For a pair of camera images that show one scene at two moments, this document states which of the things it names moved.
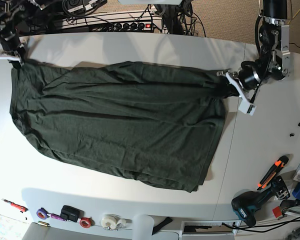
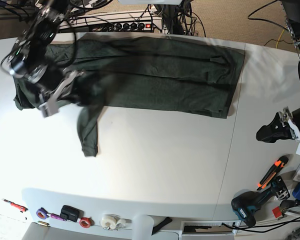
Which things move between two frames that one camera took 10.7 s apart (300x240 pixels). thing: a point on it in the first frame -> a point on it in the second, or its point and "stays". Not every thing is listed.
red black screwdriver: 18,207 stays
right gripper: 223,89 -> 276,130
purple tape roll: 42,213 stays
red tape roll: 86,222 stays
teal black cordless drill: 245,203 stays
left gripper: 17,54 -> 50,107
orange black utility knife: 280,163 stays
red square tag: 277,211 stays
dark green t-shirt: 161,125 -> 188,76
